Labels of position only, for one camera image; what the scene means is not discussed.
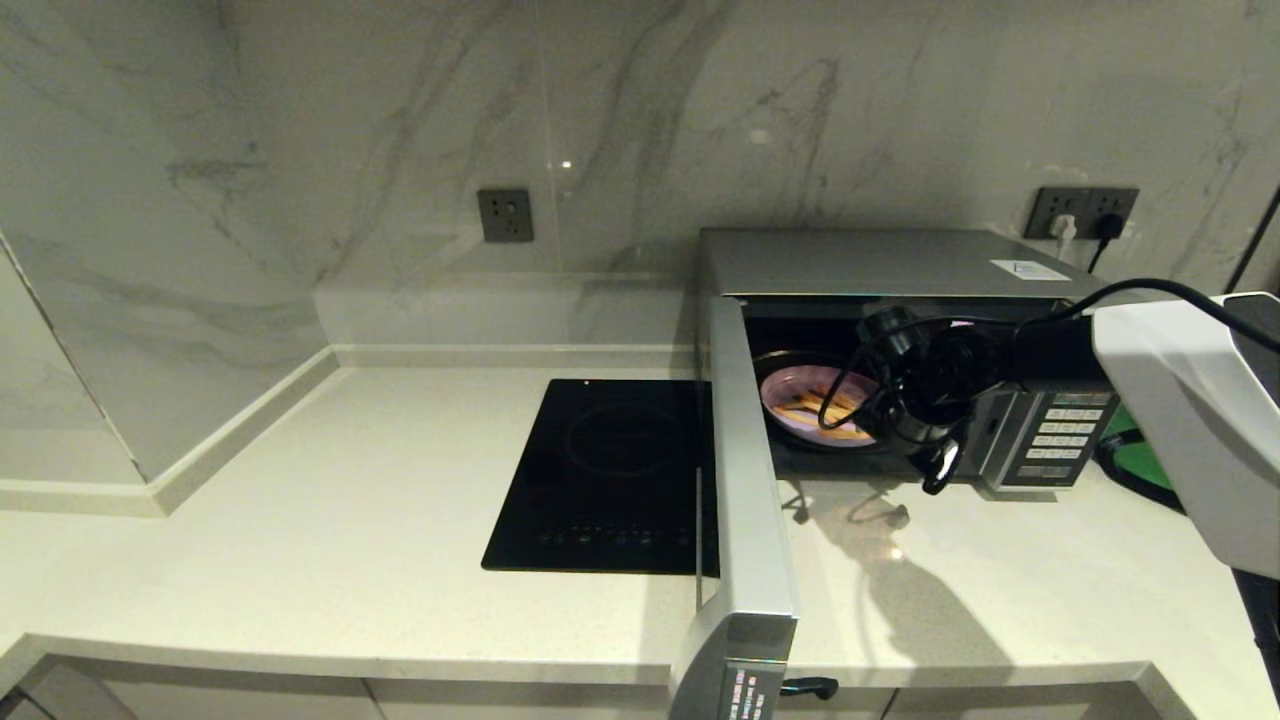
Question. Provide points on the purple plate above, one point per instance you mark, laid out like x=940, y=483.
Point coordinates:
x=790, y=385

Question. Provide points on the grey single wall socket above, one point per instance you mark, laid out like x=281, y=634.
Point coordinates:
x=505, y=215

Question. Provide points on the grey double wall socket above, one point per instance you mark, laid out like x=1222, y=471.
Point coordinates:
x=1085, y=200

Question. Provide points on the silver microwave oven body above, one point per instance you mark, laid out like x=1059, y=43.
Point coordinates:
x=850, y=260

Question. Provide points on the white label sticker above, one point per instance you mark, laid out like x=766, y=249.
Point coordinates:
x=1028, y=269

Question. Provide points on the black induction cooktop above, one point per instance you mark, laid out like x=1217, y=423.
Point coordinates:
x=600, y=480

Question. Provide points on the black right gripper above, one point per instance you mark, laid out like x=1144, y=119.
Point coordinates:
x=930, y=380

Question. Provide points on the green plastic tray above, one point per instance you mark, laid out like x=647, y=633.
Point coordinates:
x=1135, y=455

